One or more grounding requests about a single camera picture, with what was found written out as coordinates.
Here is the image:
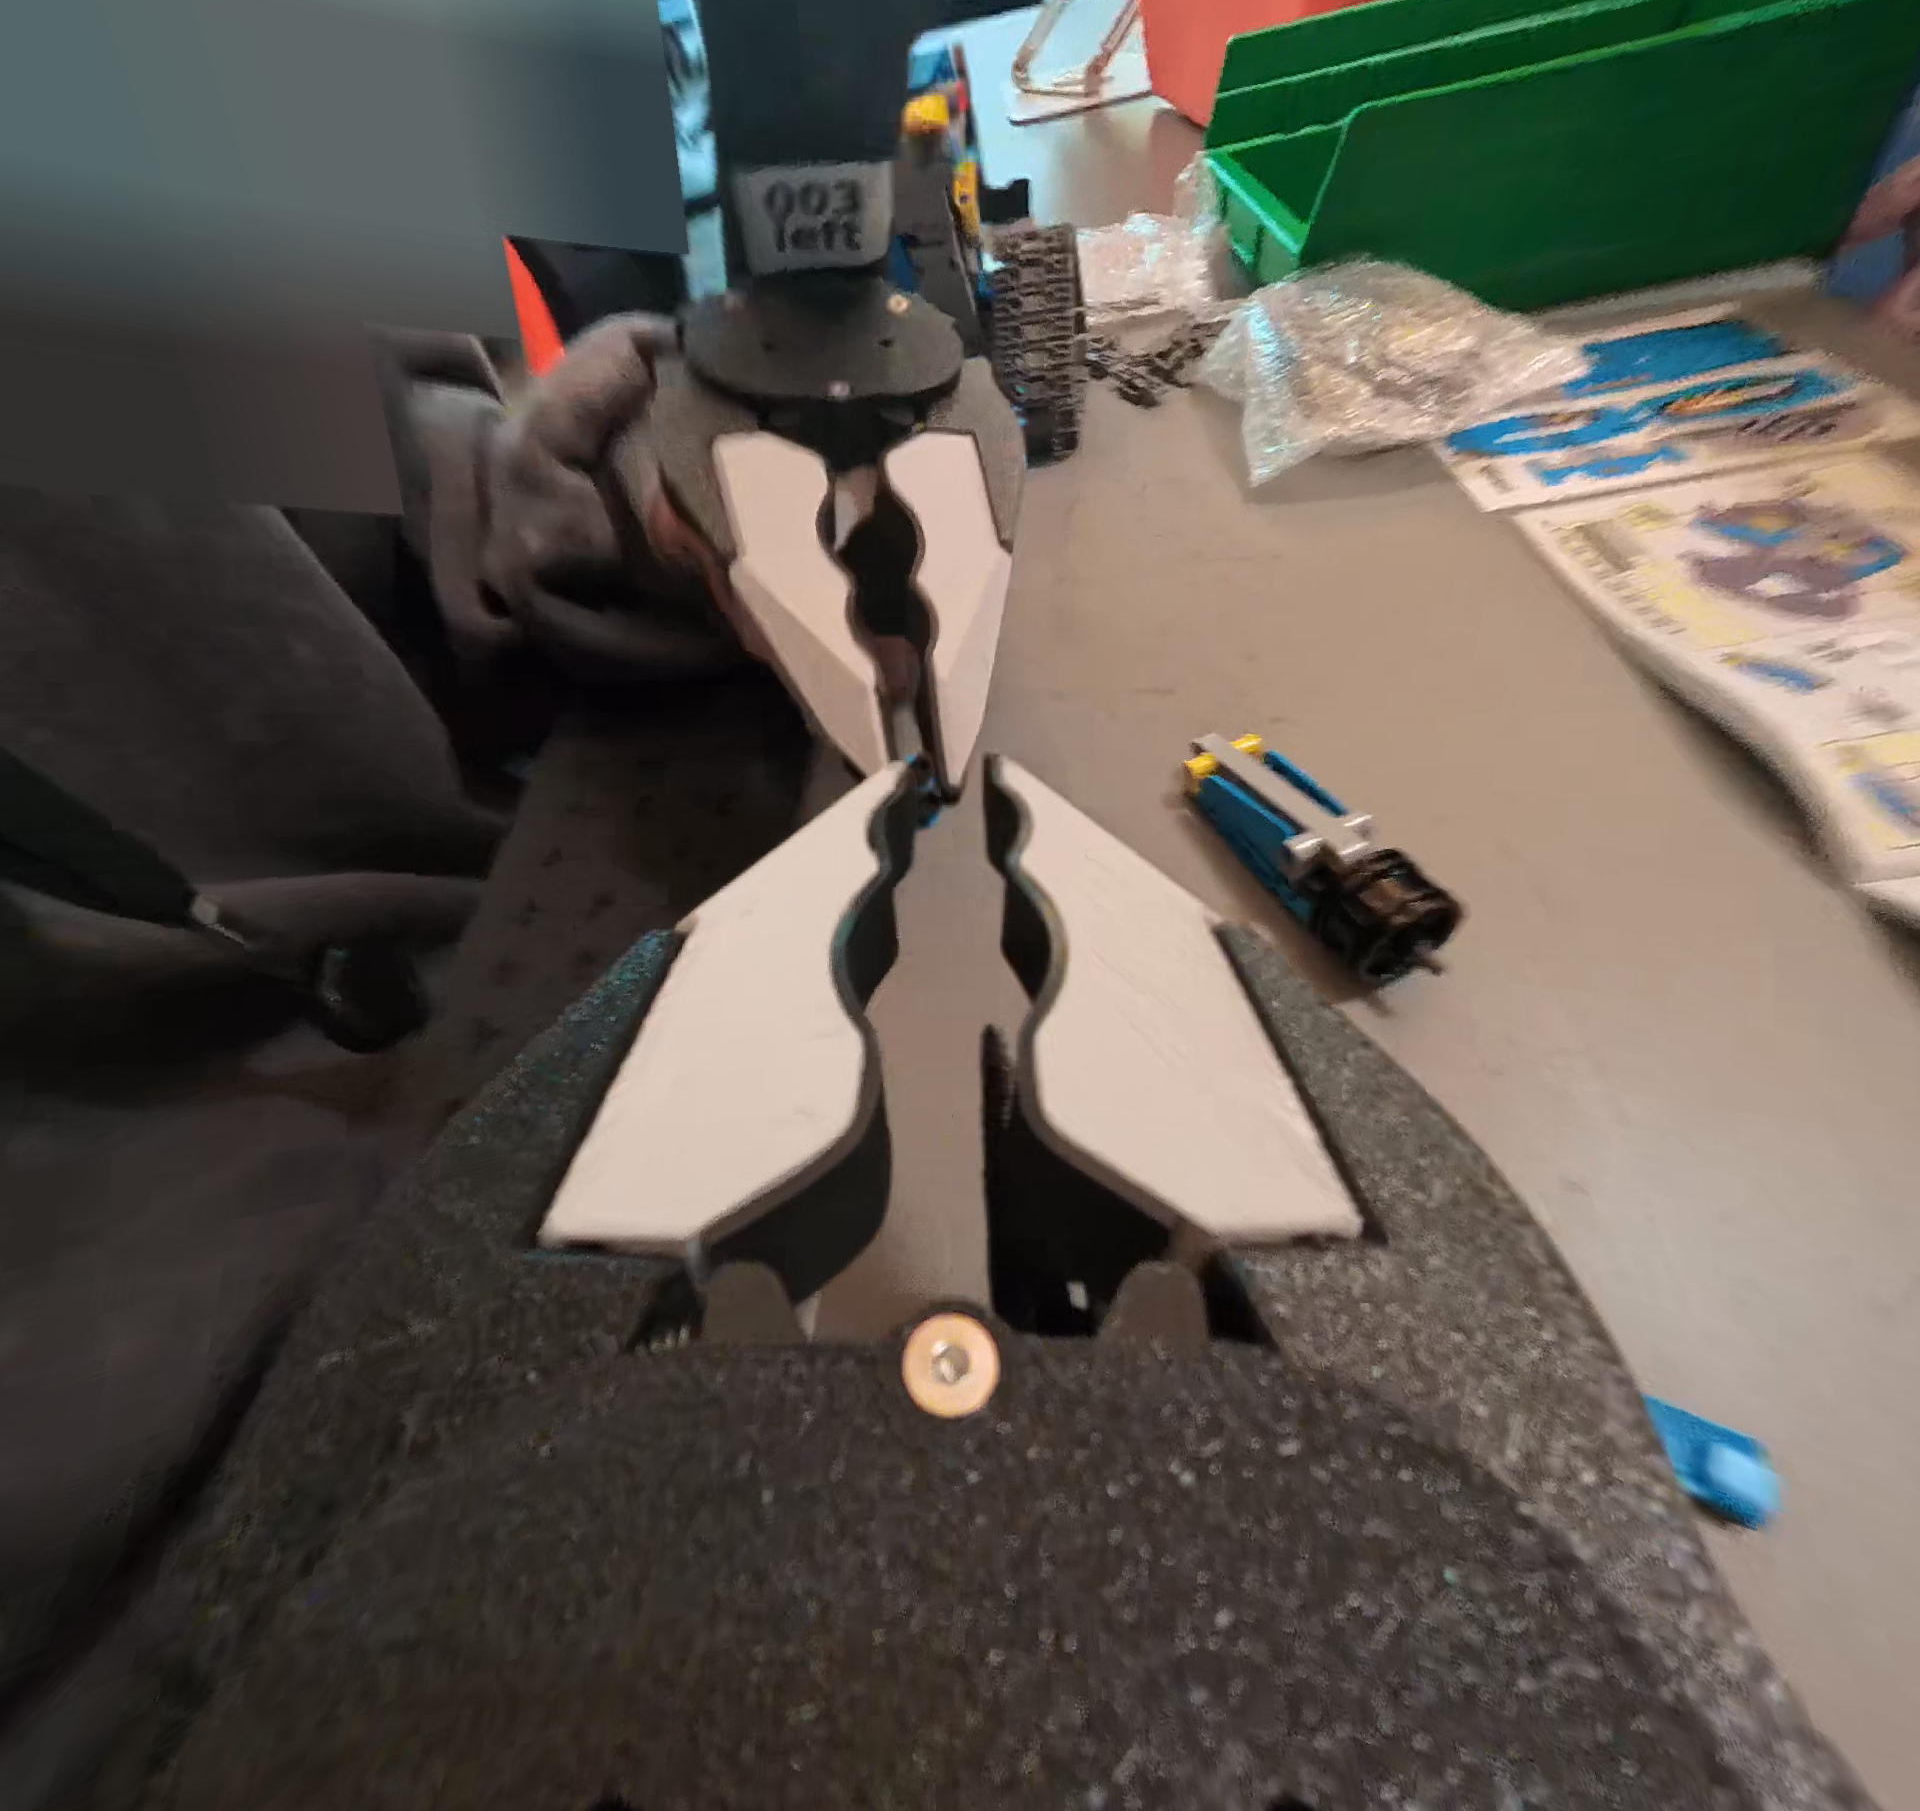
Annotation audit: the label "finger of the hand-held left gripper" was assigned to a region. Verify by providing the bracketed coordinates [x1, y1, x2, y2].
[712, 432, 897, 777]
[883, 432, 1013, 784]

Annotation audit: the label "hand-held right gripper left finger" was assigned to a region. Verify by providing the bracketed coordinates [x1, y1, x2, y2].
[536, 762, 923, 1264]

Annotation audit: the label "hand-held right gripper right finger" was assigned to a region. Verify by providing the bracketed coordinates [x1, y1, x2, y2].
[979, 752, 1367, 1250]

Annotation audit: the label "black wheel blue beam assembly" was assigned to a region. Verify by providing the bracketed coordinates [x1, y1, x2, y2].
[1178, 728, 1466, 983]

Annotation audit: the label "blue angled panel piece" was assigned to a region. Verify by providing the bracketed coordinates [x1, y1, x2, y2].
[1640, 1393, 1783, 1531]

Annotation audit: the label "person's left forearm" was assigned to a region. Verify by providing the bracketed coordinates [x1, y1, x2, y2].
[385, 311, 750, 676]

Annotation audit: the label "grey desk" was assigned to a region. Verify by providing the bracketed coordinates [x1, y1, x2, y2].
[839, 85, 1920, 1811]

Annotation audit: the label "person's left hand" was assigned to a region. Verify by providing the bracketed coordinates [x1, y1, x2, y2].
[652, 487, 736, 600]

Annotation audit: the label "tracked robot model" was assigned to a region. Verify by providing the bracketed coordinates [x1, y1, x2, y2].
[891, 41, 1091, 466]

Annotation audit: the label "black track links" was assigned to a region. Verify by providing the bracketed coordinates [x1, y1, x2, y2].
[1084, 309, 1235, 410]

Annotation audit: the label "small clear plastic bag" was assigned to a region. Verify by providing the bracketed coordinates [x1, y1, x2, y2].
[1076, 211, 1226, 315]

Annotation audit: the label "clear bubble wrap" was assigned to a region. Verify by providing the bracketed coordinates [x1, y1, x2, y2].
[1198, 256, 1594, 487]

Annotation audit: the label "blue sticker sheet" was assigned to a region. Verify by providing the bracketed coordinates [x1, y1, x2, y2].
[1437, 309, 1920, 518]

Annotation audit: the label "green container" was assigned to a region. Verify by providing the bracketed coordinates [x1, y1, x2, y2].
[1199, 0, 1920, 315]

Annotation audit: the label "open instruction booklet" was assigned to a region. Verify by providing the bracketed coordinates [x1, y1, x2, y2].
[1511, 442, 1920, 931]

